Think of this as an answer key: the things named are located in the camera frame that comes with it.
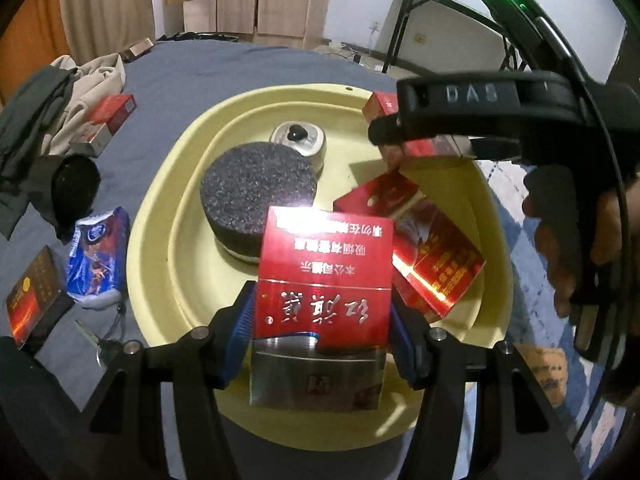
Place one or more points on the small round tin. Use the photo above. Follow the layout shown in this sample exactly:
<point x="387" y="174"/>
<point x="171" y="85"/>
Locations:
<point x="312" y="144"/>

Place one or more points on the beige garment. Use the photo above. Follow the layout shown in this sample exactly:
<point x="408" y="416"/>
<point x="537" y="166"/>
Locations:
<point x="95" y="90"/>

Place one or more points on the dark brown box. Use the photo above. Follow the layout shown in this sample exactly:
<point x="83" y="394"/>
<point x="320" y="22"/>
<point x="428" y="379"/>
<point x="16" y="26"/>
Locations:
<point x="35" y="290"/>

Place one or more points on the person's right hand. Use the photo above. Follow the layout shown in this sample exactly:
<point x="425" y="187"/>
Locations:
<point x="550" y="240"/>

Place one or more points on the small pink box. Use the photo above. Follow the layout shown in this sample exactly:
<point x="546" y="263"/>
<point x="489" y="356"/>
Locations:
<point x="140" y="47"/>

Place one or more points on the blue snack packet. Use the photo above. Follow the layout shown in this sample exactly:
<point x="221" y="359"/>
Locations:
<point x="95" y="255"/>

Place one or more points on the dark grey garment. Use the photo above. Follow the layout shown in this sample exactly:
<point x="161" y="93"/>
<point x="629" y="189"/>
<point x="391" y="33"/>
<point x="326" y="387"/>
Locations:
<point x="30" y="125"/>

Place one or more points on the wooden wardrobe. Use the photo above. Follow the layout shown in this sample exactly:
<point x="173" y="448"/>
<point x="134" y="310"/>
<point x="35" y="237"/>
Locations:
<point x="260" y="5"/>

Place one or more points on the red and white carton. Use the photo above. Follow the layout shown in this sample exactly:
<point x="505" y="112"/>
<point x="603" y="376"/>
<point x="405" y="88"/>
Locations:
<point x="425" y="150"/>

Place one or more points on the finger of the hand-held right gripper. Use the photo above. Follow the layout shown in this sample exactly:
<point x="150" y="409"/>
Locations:
<point x="497" y="149"/>
<point x="500" y="105"/>

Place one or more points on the orange curtain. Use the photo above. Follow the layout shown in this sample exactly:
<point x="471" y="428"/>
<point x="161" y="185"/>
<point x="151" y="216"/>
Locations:
<point x="30" y="40"/>

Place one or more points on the small red box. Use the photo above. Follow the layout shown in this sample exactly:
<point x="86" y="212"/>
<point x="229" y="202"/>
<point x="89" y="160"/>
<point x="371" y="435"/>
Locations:
<point x="107" y="115"/>

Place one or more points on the red box with gold print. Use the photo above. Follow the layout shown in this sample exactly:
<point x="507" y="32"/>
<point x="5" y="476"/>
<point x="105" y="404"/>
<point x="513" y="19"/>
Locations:
<point x="440" y="260"/>

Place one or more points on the wall socket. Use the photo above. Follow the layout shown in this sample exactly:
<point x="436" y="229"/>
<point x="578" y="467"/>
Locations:
<point x="420" y="38"/>

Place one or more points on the large black foam disc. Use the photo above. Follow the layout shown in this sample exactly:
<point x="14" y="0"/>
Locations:
<point x="250" y="185"/>

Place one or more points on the red and silver carton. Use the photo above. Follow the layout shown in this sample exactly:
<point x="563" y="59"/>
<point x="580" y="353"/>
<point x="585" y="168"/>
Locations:
<point x="320" y="270"/>

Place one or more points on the bunch of keys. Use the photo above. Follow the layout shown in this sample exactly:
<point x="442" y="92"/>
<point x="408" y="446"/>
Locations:
<point x="102" y="347"/>

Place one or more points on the black round object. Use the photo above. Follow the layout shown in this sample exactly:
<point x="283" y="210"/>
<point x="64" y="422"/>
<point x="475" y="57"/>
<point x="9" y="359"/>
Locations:
<point x="75" y="190"/>

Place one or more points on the blue plaid plush blanket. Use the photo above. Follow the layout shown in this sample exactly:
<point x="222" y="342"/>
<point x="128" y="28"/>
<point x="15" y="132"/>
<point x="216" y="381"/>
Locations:
<point x="530" y="325"/>

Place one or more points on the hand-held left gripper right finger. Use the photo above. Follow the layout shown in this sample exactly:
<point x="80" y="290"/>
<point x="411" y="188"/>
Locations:
<point x="405" y="340"/>

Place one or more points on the yellow plastic basin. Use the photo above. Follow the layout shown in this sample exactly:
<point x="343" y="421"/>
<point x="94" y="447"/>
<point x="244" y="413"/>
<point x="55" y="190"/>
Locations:
<point x="165" y="200"/>

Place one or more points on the beige curtain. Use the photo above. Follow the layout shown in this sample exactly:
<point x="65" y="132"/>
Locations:
<point x="110" y="5"/>

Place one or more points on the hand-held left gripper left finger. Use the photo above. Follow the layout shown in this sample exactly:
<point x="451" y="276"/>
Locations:
<point x="240" y="320"/>

